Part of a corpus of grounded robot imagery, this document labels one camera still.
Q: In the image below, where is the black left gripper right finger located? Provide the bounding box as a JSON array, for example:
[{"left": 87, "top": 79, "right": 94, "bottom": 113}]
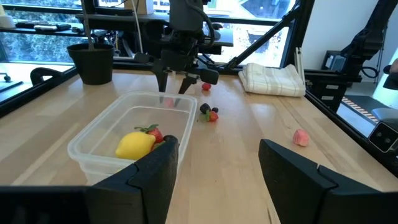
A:
[{"left": 258, "top": 139, "right": 398, "bottom": 224}]

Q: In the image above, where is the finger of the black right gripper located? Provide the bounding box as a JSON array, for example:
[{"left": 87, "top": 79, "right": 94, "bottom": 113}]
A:
[
  {"left": 152, "top": 65, "right": 169, "bottom": 93},
  {"left": 178, "top": 76, "right": 197, "bottom": 95}
]

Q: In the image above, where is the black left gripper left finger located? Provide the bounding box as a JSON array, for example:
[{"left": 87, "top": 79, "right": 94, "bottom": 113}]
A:
[{"left": 85, "top": 135, "right": 180, "bottom": 224}]

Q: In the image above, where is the yellow toy lemon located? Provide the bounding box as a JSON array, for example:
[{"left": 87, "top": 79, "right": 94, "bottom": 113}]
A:
[{"left": 115, "top": 131, "right": 157, "bottom": 161}]

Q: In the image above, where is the large red toy strawberry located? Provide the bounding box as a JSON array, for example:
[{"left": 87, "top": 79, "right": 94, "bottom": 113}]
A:
[{"left": 134, "top": 124, "right": 165, "bottom": 144}]

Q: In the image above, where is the clear plastic tupperware container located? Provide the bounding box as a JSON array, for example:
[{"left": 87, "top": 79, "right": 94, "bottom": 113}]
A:
[{"left": 67, "top": 90, "right": 198, "bottom": 185}]

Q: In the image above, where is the black plant pot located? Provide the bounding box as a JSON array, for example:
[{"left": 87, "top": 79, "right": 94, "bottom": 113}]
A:
[{"left": 67, "top": 42, "right": 115, "bottom": 86}]

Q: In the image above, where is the plaid kitchen cloth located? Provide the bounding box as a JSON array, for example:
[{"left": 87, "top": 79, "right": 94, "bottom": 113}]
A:
[{"left": 238, "top": 62, "right": 307, "bottom": 98}]

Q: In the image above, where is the black labelled equipment box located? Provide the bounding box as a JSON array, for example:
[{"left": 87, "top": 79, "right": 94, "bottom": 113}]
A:
[{"left": 307, "top": 70, "right": 363, "bottom": 113}]

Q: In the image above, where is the black jointed stand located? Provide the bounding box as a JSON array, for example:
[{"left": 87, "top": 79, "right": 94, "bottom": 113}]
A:
[{"left": 340, "top": 0, "right": 391, "bottom": 80}]

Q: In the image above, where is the black right camera cable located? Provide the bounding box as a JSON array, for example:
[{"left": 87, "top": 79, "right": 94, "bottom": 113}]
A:
[{"left": 198, "top": 6, "right": 216, "bottom": 47}]

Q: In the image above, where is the grey depth camera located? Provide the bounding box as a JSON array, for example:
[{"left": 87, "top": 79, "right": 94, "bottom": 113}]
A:
[{"left": 368, "top": 121, "right": 398, "bottom": 154}]

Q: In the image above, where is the black frame corner bracket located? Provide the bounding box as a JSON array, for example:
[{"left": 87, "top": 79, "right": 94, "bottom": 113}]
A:
[{"left": 30, "top": 67, "right": 65, "bottom": 86}]

